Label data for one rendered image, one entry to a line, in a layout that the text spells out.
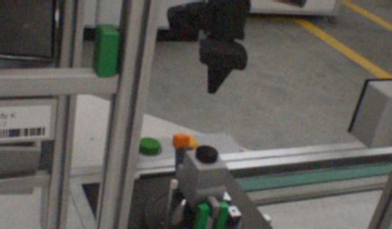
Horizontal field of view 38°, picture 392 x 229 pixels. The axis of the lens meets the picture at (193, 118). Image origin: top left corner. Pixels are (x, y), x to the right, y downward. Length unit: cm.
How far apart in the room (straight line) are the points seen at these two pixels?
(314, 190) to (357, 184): 10
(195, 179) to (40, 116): 38
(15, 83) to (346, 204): 78
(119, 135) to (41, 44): 8
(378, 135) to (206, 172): 21
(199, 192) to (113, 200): 31
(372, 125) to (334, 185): 39
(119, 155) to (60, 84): 7
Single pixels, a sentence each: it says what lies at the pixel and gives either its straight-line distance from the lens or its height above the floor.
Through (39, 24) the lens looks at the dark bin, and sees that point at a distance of 40.
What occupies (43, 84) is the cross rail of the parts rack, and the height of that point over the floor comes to 131.
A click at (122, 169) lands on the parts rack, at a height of 123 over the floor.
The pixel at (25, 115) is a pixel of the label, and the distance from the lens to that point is 37.
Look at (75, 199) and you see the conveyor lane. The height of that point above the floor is 96.
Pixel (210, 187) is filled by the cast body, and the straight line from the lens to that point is 74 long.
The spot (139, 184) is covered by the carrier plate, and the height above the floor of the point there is 97.
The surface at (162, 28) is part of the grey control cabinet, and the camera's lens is 410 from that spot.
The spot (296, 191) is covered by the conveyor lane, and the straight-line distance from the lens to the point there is 101.
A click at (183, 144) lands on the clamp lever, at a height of 106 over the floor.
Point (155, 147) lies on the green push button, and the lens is 95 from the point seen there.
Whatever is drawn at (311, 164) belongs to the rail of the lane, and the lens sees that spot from 106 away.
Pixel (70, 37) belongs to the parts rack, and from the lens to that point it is 55.
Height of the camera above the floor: 147
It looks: 28 degrees down
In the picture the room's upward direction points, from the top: 11 degrees clockwise
